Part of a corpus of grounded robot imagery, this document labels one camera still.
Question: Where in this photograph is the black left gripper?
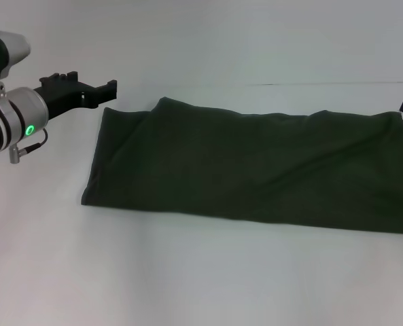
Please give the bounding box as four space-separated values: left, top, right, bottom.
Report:
33 71 119 120

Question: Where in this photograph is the dark green FREE t-shirt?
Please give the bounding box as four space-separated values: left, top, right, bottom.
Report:
81 96 403 236

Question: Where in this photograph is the left arm cable with plug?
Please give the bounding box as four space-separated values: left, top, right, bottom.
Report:
9 127 50 164

